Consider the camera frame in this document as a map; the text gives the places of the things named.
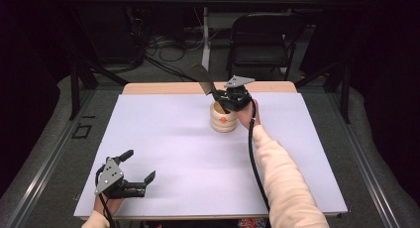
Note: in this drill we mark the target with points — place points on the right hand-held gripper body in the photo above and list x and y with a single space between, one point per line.
238 97

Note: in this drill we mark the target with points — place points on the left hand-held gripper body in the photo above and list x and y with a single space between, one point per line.
109 176

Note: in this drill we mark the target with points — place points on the cream ribbed utensil holder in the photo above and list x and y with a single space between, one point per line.
224 125

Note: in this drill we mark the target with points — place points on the black spatula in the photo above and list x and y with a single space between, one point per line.
201 76

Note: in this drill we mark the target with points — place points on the person's right hand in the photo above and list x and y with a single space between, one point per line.
246 117

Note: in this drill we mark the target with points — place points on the person's left hand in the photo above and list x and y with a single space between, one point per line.
110 205

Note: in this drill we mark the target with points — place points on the white table mat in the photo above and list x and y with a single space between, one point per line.
171 145

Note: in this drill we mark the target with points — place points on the light desk with white leg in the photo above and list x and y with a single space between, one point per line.
206 49

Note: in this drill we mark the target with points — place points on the wooden table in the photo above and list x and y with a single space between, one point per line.
171 88

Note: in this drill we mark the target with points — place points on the black folding chair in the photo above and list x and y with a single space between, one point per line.
261 53

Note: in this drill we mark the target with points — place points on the black metal stand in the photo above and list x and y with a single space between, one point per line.
345 95
75 89

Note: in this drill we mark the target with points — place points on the dark equipment stand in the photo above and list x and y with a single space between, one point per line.
136 33

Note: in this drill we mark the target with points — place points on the dark curtain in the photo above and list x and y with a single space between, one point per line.
23 72
389 72

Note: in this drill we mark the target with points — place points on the metal floor rail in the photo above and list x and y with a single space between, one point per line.
366 162
49 158

